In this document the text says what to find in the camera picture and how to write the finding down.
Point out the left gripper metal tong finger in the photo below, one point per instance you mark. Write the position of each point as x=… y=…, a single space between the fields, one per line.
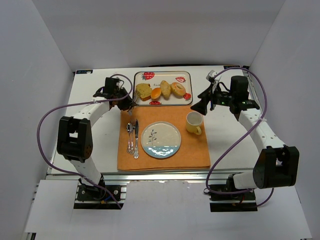
x=130 y=110
x=136 y=96

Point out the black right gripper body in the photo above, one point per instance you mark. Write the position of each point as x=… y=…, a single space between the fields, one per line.
x=210 y=99

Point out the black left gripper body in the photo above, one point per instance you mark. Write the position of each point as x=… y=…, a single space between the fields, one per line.
x=126 y=99

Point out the yellow cake slice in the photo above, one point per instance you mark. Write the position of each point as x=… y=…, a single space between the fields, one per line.
x=143 y=91

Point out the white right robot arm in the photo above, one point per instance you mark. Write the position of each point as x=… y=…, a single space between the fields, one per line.
x=277 y=164

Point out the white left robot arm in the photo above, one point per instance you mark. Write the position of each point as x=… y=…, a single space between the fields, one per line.
x=75 y=141

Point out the oblong seeded bread roll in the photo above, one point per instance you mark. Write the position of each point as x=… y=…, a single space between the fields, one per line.
x=166 y=89

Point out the yellow mug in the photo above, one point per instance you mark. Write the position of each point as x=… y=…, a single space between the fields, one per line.
x=194 y=121

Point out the silver fork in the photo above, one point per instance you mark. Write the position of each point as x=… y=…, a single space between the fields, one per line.
x=132 y=122

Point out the strawberry pattern white tray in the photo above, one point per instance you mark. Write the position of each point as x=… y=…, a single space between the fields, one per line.
x=154 y=78

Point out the round orange bun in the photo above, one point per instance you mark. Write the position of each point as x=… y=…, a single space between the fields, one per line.
x=156 y=93

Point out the silver spoon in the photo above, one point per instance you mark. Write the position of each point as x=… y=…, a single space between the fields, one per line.
x=129 y=129

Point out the sesame bagel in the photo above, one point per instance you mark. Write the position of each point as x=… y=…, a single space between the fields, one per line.
x=178 y=89

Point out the white blue ceramic plate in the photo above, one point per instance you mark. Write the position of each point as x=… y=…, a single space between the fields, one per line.
x=161 y=140

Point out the silver knife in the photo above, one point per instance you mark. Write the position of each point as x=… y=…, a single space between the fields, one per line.
x=136 y=147

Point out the orange cloth placemat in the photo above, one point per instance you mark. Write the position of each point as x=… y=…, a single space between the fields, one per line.
x=193 y=152

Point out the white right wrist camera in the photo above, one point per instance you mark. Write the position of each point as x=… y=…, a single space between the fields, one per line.
x=213 y=79

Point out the aluminium frame rail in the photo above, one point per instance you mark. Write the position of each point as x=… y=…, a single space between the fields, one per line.
x=123 y=178

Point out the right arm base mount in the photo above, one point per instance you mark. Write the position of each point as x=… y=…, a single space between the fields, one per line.
x=227 y=203

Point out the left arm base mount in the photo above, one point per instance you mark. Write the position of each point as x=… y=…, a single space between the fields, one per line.
x=90 y=197

